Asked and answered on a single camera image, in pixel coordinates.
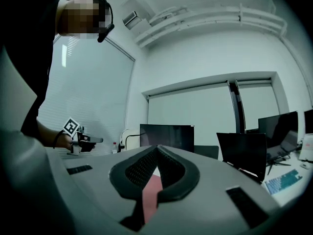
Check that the plastic bottle red label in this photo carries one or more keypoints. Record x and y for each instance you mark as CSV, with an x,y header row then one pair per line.
x,y
114,148

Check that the white air vent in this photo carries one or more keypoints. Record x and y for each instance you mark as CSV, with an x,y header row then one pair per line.
x,y
130,18

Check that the wide curved black monitor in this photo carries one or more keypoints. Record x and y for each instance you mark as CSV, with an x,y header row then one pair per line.
x,y
168,137

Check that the pink desk mat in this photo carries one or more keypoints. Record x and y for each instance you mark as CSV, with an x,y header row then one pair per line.
x,y
151,199

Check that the black printed t-shirt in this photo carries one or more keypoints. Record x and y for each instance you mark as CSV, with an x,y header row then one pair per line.
x,y
24,21

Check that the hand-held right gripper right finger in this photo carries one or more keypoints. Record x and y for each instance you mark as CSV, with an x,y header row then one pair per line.
x,y
207,192

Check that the person's left hand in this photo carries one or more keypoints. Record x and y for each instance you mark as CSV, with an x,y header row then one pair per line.
x,y
67,142

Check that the person's left forearm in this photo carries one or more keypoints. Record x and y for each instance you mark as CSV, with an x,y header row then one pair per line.
x,y
47,133

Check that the white backpack black trim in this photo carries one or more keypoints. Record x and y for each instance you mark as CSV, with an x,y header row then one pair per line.
x,y
133,141

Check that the black chair backrest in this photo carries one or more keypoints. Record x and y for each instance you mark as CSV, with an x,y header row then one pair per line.
x,y
206,152

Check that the white roller blind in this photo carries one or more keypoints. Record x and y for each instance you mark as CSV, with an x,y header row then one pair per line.
x,y
259,101
190,106

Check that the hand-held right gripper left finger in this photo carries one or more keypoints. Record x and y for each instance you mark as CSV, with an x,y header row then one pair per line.
x,y
97,177

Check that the person's head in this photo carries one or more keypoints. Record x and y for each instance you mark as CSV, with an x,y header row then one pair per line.
x,y
80,16

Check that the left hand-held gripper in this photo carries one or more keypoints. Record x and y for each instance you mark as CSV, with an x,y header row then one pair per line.
x,y
71,127

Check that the blue keyboard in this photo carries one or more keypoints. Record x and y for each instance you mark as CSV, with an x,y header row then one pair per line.
x,y
283,181

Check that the black laptop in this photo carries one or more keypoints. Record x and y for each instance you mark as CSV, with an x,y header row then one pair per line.
x,y
242,150

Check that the white box pink print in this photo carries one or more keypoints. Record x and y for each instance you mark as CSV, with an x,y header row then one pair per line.
x,y
307,147

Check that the white ceiling pipes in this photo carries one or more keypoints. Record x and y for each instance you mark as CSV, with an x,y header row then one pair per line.
x,y
207,18

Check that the flat black monitor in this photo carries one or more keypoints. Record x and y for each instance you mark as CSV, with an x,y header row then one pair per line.
x,y
309,121
276,128

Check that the black window post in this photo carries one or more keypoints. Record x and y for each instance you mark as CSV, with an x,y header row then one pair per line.
x,y
238,106

